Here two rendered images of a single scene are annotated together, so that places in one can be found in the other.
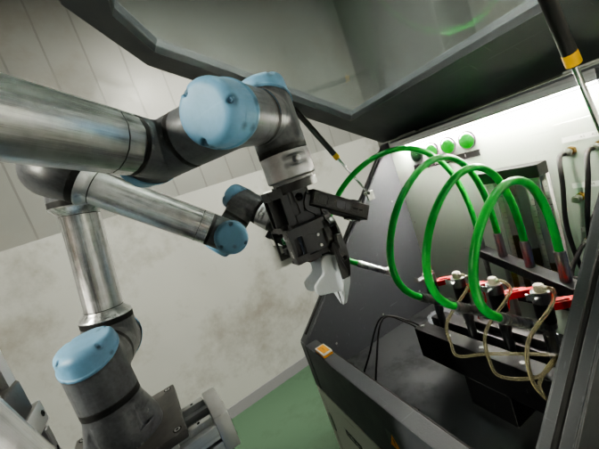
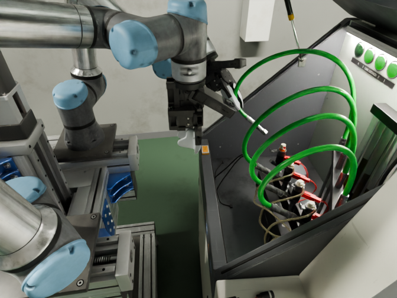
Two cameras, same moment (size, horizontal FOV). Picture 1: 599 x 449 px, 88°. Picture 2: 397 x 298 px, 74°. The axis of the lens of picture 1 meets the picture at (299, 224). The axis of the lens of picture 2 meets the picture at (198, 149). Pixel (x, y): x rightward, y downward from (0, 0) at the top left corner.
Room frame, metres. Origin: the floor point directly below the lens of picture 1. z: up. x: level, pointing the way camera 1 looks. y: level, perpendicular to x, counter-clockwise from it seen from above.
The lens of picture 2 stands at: (-0.04, -0.22, 1.67)
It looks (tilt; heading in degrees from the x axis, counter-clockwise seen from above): 38 degrees down; 19
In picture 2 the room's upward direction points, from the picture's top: straight up
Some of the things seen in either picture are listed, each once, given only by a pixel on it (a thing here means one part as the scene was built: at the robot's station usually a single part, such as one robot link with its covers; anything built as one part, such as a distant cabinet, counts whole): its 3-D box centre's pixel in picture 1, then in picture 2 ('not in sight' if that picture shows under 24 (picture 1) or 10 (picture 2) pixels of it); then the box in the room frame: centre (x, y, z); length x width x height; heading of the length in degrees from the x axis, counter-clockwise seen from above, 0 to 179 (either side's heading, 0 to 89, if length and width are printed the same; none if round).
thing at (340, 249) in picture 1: (334, 251); (197, 129); (0.46, -0.04, 1.31); 0.05 x 0.02 x 0.09; 23
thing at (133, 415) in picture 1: (118, 415); (82, 129); (0.62, 0.50, 1.09); 0.15 x 0.15 x 0.10
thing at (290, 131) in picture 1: (269, 118); (186, 31); (0.47, -0.01, 1.53); 0.09 x 0.08 x 0.11; 155
